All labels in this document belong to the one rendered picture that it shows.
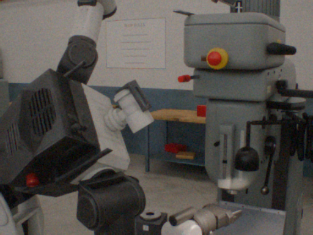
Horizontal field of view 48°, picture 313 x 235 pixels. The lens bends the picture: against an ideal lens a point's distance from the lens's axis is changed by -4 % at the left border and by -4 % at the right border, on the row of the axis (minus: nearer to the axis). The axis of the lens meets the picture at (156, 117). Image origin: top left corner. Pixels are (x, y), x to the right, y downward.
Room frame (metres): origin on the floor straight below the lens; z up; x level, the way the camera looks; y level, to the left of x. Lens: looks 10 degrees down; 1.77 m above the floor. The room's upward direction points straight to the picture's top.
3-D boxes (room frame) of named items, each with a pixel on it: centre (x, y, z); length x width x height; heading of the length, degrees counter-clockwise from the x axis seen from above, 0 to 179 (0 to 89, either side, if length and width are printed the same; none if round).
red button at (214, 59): (1.00, -0.16, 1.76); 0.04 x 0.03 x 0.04; 63
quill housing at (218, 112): (1.23, -0.28, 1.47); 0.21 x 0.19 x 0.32; 63
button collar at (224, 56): (1.02, -0.17, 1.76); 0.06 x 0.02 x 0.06; 63
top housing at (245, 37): (1.24, -0.29, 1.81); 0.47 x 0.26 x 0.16; 153
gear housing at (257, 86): (1.26, -0.30, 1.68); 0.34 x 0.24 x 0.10; 153
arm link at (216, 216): (1.13, -0.18, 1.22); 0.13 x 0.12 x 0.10; 45
